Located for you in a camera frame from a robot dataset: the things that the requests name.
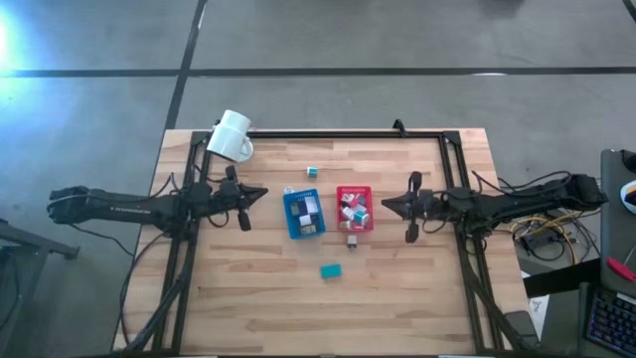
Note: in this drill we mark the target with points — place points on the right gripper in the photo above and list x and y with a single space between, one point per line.
429 206

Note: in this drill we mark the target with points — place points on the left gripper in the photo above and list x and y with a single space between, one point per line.
221 199

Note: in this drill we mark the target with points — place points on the red plastic basket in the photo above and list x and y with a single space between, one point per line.
367 191

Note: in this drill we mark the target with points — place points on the blue plastic basket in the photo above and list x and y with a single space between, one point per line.
293 224

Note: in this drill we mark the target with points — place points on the dark purple box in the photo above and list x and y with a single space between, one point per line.
302 209

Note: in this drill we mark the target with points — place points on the white power adapter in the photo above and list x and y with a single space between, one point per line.
305 220

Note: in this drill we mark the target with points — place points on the white grey plug adapter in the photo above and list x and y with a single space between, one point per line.
352 241

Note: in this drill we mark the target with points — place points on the teal box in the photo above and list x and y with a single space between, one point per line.
331 271

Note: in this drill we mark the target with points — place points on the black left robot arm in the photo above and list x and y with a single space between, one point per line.
124 209

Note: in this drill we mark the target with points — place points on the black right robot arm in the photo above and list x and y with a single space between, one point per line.
522 201

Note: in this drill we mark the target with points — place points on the small white round object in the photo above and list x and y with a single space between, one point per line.
288 190

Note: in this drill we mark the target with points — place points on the white cylindrical spot lamp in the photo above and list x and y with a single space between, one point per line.
228 136

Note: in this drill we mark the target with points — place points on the black clamp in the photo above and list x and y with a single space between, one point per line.
399 127

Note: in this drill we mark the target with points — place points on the black flat pad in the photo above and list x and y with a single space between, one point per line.
522 325

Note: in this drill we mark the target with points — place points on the white paper sheet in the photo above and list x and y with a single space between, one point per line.
539 308

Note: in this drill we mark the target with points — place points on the black desk crossbar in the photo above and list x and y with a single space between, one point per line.
561 278

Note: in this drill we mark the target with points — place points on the dark grey side desk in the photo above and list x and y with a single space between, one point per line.
613 238

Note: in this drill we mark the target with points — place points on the grey metal stand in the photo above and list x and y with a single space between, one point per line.
30 238

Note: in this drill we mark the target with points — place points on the white blue yellow object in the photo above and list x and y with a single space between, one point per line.
630 196

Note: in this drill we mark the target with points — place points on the black computer mouse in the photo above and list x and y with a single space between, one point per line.
631 160

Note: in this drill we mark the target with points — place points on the backlit keyboard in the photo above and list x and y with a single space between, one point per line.
613 323

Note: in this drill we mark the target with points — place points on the black aluminium table frame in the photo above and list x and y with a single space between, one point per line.
348 134

